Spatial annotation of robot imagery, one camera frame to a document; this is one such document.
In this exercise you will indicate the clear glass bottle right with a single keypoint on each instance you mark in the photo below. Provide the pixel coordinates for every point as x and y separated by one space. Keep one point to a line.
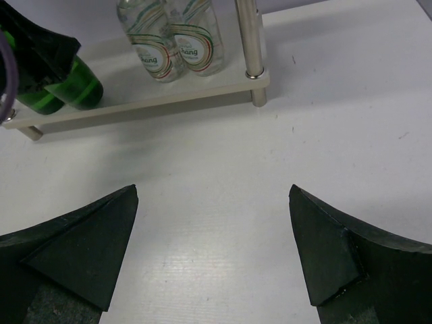
196 31

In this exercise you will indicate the white two-tier wooden shelf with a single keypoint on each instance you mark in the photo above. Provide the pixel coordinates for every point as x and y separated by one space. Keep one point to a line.
128 87

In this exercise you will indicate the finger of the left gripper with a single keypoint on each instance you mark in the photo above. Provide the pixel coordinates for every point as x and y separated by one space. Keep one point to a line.
43 57

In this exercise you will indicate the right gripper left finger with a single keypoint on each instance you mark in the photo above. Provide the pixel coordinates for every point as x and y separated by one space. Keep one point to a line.
65 270

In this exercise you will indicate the clear glass bottle left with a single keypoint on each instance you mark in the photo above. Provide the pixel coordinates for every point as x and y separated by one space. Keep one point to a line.
147 28

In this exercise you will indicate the green Perrier bottle red label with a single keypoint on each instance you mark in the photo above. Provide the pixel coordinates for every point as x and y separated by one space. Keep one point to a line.
81 89

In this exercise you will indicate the clear glass bottle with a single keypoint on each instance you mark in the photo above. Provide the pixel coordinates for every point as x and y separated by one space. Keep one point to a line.
196 31
147 28

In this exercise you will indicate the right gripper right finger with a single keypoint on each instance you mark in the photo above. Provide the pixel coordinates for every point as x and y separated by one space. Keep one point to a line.
356 272

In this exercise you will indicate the green Perrier bottle yellow label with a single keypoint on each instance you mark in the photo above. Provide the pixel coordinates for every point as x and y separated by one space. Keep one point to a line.
37 99

